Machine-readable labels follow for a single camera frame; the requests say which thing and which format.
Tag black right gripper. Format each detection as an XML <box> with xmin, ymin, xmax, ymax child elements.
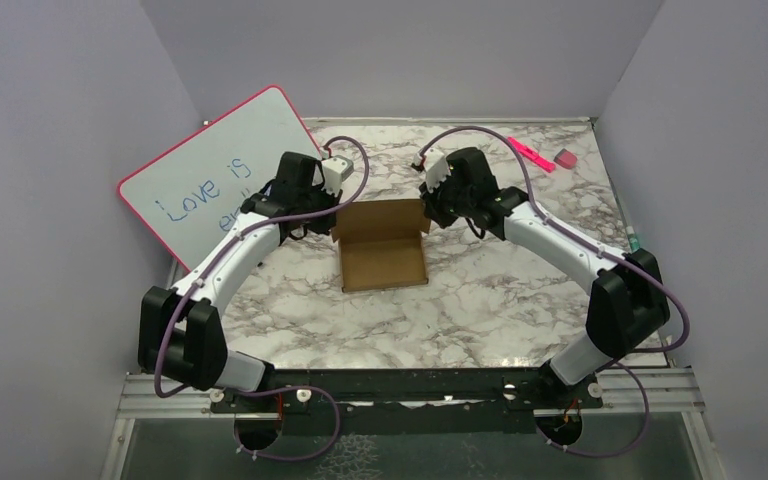
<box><xmin>418</xmin><ymin>170</ymin><xmax>473</xmax><ymax>230</ymax></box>

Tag brown cardboard box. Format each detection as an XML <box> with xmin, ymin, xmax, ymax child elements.
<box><xmin>331</xmin><ymin>199</ymin><xmax>431</xmax><ymax>293</ymax></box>

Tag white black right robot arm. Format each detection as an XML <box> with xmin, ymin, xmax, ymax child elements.
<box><xmin>419</xmin><ymin>147</ymin><xmax>670</xmax><ymax>407</ymax></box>

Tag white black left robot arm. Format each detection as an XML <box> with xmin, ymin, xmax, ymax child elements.
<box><xmin>137</xmin><ymin>152</ymin><xmax>353</xmax><ymax>411</ymax></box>

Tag pink highlighter marker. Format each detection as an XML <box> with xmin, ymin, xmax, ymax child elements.
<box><xmin>507</xmin><ymin>137</ymin><xmax>556</xmax><ymax>173</ymax></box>

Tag pink eraser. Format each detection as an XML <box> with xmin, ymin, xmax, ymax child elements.
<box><xmin>554</xmin><ymin>148</ymin><xmax>578</xmax><ymax>169</ymax></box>

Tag pink framed whiteboard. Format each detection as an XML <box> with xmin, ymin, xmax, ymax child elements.
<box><xmin>117</xmin><ymin>85</ymin><xmax>319</xmax><ymax>269</ymax></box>

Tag green white marker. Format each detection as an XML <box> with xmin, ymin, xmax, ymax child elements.
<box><xmin>625</xmin><ymin>226</ymin><xmax>641</xmax><ymax>252</ymax></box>

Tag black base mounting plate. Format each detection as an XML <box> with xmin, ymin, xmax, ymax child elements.
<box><xmin>210</xmin><ymin>367</ymin><xmax>602</xmax><ymax>449</ymax></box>

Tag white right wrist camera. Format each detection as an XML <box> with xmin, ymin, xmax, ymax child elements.
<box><xmin>412</xmin><ymin>147</ymin><xmax>450</xmax><ymax>192</ymax></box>

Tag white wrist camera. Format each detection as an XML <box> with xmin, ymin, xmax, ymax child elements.
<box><xmin>320</xmin><ymin>156</ymin><xmax>354</xmax><ymax>197</ymax></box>
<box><xmin>412</xmin><ymin>147</ymin><xmax>450</xmax><ymax>192</ymax></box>

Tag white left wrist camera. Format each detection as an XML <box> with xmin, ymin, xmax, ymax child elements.
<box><xmin>320</xmin><ymin>156</ymin><xmax>354</xmax><ymax>197</ymax></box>

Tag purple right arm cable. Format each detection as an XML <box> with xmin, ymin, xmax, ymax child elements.
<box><xmin>413</xmin><ymin>126</ymin><xmax>692</xmax><ymax>460</ymax></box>

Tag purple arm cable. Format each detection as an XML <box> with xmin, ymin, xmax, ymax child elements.
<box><xmin>413</xmin><ymin>126</ymin><xmax>692</xmax><ymax>460</ymax></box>
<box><xmin>153</xmin><ymin>136</ymin><xmax>371</xmax><ymax>463</ymax></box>

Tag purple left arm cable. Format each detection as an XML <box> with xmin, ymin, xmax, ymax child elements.
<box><xmin>153</xmin><ymin>136</ymin><xmax>371</xmax><ymax>463</ymax></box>

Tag aluminium frame rail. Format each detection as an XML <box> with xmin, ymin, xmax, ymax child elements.
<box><xmin>100</xmin><ymin>264</ymin><xmax>730</xmax><ymax>480</ymax></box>

